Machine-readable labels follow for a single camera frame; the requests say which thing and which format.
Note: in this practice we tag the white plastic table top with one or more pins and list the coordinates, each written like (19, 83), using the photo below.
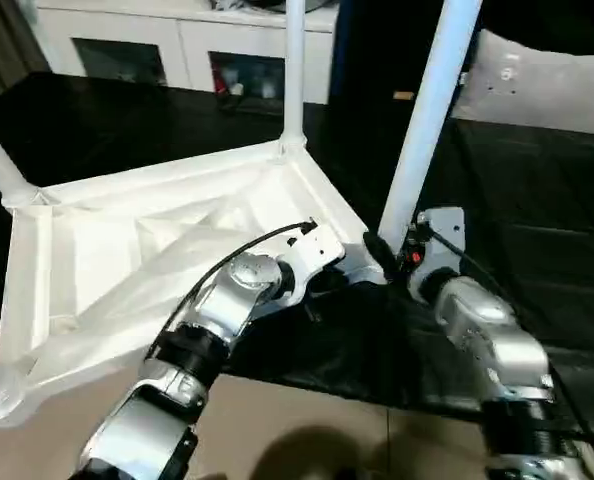
(102, 260)

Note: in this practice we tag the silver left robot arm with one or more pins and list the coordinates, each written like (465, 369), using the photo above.
(237, 300)

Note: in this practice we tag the black work mat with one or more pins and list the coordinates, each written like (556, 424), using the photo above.
(527, 200)

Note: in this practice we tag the black sofa with gold label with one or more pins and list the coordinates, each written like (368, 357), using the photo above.
(367, 50)

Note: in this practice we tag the grey printed pillow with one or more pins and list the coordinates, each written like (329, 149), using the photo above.
(552, 85)

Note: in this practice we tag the white cabinet with glass doors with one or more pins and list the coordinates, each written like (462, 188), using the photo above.
(187, 40)

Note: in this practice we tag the black plastic packet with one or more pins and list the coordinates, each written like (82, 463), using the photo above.
(227, 5)

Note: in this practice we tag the grey window curtain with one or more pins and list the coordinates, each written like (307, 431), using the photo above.
(2, 50)

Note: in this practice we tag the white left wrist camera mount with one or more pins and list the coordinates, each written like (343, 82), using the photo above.
(317, 247)

